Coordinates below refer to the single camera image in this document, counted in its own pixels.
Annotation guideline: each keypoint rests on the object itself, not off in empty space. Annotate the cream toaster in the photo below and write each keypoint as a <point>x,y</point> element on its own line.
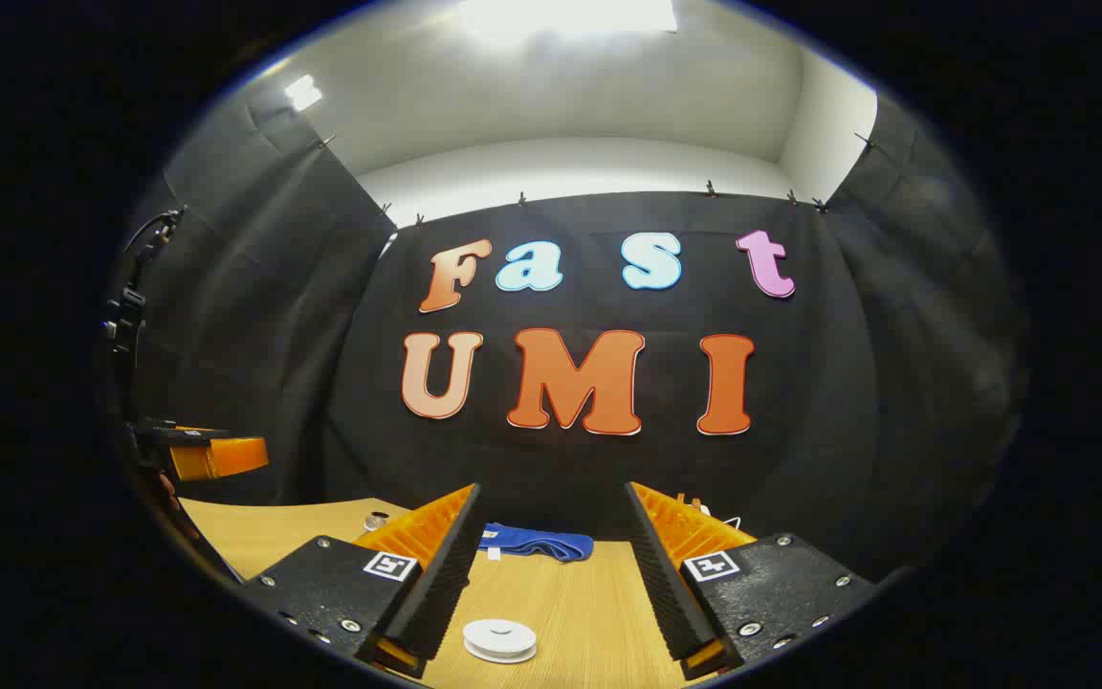
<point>702,510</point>

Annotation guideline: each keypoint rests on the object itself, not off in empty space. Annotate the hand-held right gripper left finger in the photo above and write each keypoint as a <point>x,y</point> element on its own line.
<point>446,584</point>

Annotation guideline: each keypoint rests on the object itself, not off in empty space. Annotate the blue towel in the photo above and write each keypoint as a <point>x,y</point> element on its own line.
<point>537,544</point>

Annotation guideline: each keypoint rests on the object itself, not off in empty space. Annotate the white teacup lid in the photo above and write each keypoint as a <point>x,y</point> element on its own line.
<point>499,633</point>

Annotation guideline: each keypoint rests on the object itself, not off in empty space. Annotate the large ceiling light panel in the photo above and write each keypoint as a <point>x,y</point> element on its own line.
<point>570,14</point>

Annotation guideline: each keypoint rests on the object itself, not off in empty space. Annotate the small ceiling light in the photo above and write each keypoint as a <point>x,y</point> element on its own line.
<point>303,92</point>

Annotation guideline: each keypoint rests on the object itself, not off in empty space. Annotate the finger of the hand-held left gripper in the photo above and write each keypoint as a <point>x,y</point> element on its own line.
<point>226,457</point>

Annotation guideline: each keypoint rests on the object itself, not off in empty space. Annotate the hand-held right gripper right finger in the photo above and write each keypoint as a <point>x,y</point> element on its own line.
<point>666,593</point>

